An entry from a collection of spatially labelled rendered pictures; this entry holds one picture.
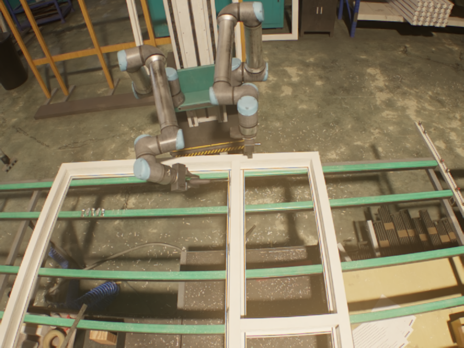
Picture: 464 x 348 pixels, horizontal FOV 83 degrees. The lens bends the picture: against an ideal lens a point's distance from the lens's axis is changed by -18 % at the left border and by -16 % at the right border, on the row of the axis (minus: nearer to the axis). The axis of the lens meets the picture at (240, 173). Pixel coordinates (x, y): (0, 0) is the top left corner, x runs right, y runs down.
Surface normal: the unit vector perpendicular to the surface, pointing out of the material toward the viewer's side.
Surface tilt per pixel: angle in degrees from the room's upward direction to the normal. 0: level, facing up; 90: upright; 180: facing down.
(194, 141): 0
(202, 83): 90
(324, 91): 0
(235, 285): 0
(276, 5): 90
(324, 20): 90
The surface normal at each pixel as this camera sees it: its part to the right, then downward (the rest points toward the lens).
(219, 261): -0.05, -0.64
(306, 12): 0.03, 0.77
